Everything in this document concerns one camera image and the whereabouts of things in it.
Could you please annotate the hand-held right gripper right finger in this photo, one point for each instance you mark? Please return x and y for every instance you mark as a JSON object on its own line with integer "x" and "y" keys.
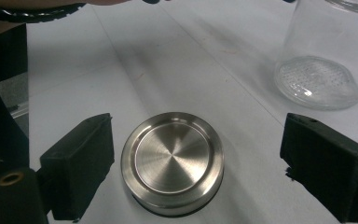
{"x": 326, "y": 165}

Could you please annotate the clear glass jar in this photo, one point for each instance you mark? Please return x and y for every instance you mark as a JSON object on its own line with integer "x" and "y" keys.
{"x": 323, "y": 62}

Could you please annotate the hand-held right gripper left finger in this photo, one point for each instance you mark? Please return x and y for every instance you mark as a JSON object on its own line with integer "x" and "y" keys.
{"x": 77, "y": 161}

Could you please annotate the round steel jar lid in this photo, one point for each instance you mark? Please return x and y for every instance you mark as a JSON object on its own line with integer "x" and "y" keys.
{"x": 172, "y": 161}

